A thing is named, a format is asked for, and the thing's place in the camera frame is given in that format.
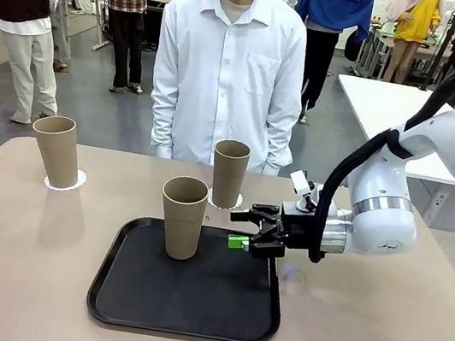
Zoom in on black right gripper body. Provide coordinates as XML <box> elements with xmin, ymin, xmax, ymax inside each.
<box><xmin>275</xmin><ymin>200</ymin><xmax>321</xmax><ymax>254</ymax></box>

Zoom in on tall beige cup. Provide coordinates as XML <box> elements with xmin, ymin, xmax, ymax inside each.
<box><xmin>23</xmin><ymin>111</ymin><xmax>88</xmax><ymax>193</ymax></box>
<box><xmin>205</xmin><ymin>137</ymin><xmax>253</xmax><ymax>211</ymax></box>
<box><xmin>151</xmin><ymin>173</ymin><xmax>212</xmax><ymax>263</ymax></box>

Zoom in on white scalloped paper coaster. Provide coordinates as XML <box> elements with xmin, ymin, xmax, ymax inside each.
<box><xmin>205</xmin><ymin>187</ymin><xmax>245</xmax><ymax>214</ymax></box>
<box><xmin>42</xmin><ymin>164</ymin><xmax>90</xmax><ymax>197</ymax></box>

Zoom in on person's left forearm white sleeve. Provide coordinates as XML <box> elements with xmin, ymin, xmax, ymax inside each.
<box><xmin>257</xmin><ymin>107</ymin><xmax>302</xmax><ymax>178</ymax></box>

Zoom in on person's right forearm white sleeve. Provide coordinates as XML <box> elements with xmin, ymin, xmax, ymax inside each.
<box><xmin>142</xmin><ymin>89</ymin><xmax>185</xmax><ymax>159</ymax></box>

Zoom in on black plastic tray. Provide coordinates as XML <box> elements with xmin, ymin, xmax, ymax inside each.
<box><xmin>83</xmin><ymin>209</ymin><xmax>293</xmax><ymax>341</ymax></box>

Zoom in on white folding table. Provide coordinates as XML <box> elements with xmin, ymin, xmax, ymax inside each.
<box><xmin>323</xmin><ymin>73</ymin><xmax>455</xmax><ymax>186</ymax></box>

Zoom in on person in white shirt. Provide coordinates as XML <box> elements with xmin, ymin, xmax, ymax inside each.
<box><xmin>139</xmin><ymin>0</ymin><xmax>319</xmax><ymax>179</ymax></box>

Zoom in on person in grey trousers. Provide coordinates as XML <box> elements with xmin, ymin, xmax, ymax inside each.
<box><xmin>31</xmin><ymin>0</ymin><xmax>81</xmax><ymax>73</ymax></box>

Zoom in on black hanging bag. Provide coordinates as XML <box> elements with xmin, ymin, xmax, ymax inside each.
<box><xmin>342</xmin><ymin>27</ymin><xmax>366</xmax><ymax>63</ymax></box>

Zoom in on person in blue jacket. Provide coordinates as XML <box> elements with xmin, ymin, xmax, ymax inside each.
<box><xmin>279</xmin><ymin>0</ymin><xmax>375</xmax><ymax>132</ymax></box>

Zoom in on black tripod stand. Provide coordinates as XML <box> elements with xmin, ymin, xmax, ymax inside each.
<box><xmin>417</xmin><ymin>0</ymin><xmax>455</xmax><ymax>97</ymax></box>

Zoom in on figure in yellow garment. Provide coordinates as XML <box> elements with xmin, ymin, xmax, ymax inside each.
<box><xmin>375</xmin><ymin>0</ymin><xmax>446</xmax><ymax>90</ymax></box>

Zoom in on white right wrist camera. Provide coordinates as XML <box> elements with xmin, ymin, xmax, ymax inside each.
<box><xmin>285</xmin><ymin>168</ymin><xmax>326</xmax><ymax>215</ymax></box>

